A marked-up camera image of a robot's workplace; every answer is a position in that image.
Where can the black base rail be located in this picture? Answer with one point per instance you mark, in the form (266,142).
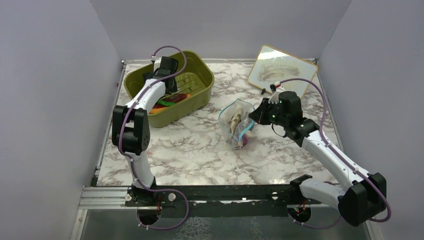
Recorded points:
(206,201)

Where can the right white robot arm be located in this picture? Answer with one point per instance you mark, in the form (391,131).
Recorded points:
(360,195)

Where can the silver toy fish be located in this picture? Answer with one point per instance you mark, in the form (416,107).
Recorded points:
(235,120)

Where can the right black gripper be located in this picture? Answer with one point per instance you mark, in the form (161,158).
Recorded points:
(259,114)

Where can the wood framed whiteboard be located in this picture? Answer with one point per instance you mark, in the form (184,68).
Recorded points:
(273,65)

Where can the purple red onion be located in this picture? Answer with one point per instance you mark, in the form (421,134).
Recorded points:
(243,142)

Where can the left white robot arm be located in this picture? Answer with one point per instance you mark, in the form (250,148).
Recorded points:
(130,125)

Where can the olive green plastic bin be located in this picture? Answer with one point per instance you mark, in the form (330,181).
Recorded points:
(196,80)

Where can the red meat slice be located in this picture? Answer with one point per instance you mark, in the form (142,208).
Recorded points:
(176,98)

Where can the green chili pepper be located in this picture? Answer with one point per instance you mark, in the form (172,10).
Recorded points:
(165,103)

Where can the clear zip top bag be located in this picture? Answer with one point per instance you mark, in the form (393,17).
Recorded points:
(245,127)

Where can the orange squash slice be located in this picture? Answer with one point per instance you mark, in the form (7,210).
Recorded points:
(158,108)

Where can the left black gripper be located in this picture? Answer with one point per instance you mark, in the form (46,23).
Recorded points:
(173,89)

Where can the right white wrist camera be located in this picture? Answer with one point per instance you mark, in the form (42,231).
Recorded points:
(276,89)

